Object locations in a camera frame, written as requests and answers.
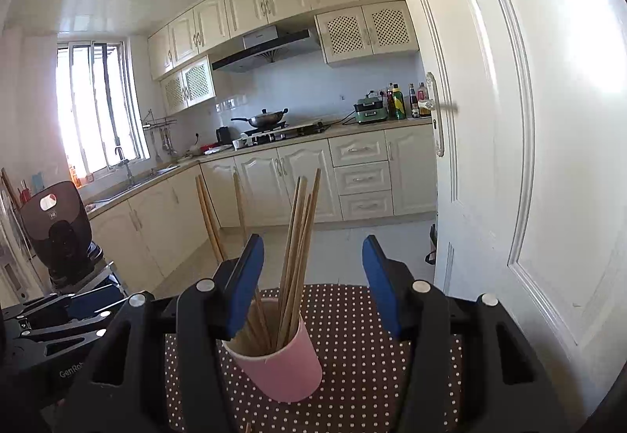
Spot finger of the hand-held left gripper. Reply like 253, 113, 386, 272
5, 286, 129, 323
10, 315, 111, 358

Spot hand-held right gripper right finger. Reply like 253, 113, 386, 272
361, 234, 571, 433

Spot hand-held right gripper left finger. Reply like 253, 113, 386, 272
63, 233, 265, 433

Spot bunch of wooden chopsticks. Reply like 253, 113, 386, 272
195, 168, 321, 358

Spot pink cup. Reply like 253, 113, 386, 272
221, 298, 323, 403

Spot black rice cooker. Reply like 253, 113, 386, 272
20, 181, 94, 287

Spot white base cabinets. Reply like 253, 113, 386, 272
85, 118, 439, 292

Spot white three-drawer stack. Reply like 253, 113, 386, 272
328, 129, 394, 221

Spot steel kitchen sink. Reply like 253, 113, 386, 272
95, 163, 179, 203

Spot chrome faucet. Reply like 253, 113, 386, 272
115, 146, 134, 184

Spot black gas stove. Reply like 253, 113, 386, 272
243, 118, 330, 145

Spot wok with lid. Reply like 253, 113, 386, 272
231, 108, 289, 130

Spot green electric cooker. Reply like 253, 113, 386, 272
353, 95, 389, 125

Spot kitchen window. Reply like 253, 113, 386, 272
56, 40, 150, 179

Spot white lattice-door cabinet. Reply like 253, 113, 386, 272
314, 0, 420, 67
159, 55, 216, 116

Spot range hood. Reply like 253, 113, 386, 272
212, 25, 321, 74

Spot white panelled door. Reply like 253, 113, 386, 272
372, 0, 627, 414

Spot white door handle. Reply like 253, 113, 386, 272
419, 72, 458, 158

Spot wall utensil rack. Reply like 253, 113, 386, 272
141, 109, 178, 164

